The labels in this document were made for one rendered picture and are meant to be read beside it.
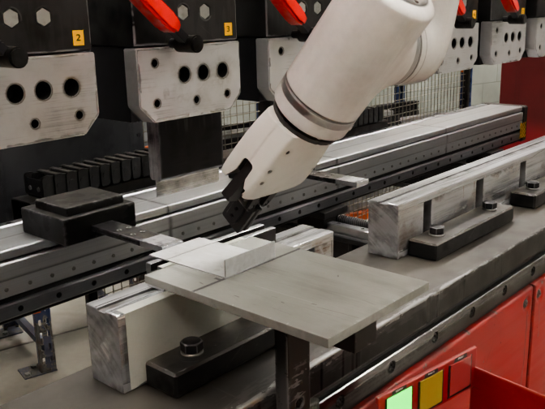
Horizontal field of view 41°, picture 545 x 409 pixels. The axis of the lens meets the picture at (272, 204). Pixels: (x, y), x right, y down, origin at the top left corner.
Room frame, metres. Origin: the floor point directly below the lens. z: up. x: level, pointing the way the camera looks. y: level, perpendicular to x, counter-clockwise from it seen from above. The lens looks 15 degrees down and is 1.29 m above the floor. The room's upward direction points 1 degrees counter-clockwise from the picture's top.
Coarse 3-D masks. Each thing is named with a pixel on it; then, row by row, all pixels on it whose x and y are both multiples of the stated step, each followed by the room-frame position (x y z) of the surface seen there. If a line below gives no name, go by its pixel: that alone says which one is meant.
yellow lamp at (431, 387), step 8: (432, 376) 0.84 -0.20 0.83; (440, 376) 0.85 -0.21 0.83; (424, 384) 0.83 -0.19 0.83; (432, 384) 0.84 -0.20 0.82; (440, 384) 0.85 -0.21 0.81; (424, 392) 0.83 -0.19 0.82; (432, 392) 0.84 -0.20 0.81; (440, 392) 0.85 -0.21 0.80; (424, 400) 0.83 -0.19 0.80; (432, 400) 0.84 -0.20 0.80; (440, 400) 0.85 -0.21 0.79; (424, 408) 0.83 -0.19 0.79
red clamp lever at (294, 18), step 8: (272, 0) 0.88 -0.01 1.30; (280, 0) 0.87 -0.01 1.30; (288, 0) 0.88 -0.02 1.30; (280, 8) 0.89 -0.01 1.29; (288, 8) 0.88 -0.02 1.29; (296, 8) 0.89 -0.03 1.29; (288, 16) 0.89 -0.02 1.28; (296, 16) 0.89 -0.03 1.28; (304, 16) 0.90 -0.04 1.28; (296, 24) 0.90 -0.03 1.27; (304, 24) 0.91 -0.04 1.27; (296, 32) 0.93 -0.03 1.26; (304, 32) 0.92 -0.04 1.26; (304, 40) 0.92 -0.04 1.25
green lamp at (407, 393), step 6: (408, 390) 0.81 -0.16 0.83; (396, 396) 0.79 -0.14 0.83; (402, 396) 0.80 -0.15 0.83; (408, 396) 0.81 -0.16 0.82; (390, 402) 0.79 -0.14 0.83; (396, 402) 0.79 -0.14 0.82; (402, 402) 0.80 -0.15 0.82; (408, 402) 0.81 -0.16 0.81; (390, 408) 0.79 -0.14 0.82; (396, 408) 0.79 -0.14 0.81; (402, 408) 0.80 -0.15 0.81; (408, 408) 0.81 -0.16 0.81
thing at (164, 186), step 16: (160, 128) 0.82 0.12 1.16; (176, 128) 0.84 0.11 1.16; (192, 128) 0.86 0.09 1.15; (208, 128) 0.88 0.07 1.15; (160, 144) 0.82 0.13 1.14; (176, 144) 0.84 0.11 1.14; (192, 144) 0.85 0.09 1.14; (208, 144) 0.87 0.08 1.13; (160, 160) 0.82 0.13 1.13; (176, 160) 0.84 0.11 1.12; (192, 160) 0.85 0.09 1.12; (208, 160) 0.87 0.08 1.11; (160, 176) 0.82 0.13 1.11; (176, 176) 0.84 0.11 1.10; (192, 176) 0.86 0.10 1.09; (208, 176) 0.88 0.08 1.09; (160, 192) 0.83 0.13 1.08
